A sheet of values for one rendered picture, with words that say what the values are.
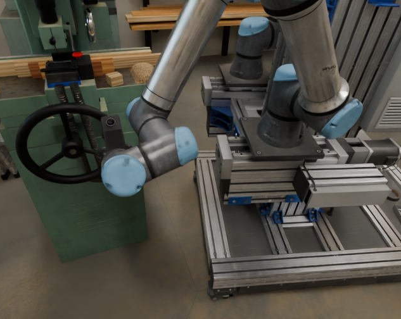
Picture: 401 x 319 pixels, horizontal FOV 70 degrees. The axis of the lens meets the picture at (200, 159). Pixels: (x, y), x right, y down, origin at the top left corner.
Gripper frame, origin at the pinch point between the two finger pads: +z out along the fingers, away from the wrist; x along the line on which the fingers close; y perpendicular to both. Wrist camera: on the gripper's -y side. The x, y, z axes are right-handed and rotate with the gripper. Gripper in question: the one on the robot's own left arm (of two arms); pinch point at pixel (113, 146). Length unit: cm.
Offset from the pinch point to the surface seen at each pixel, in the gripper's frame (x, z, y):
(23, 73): -23.5, 29.9, -26.5
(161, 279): 11, 41, 72
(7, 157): -60, 119, 10
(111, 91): 3.5, 17.7, -16.5
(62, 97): -10.9, 5.5, -15.7
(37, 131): -22.4, 23.4, -6.6
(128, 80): 10.2, 21.0, -20.0
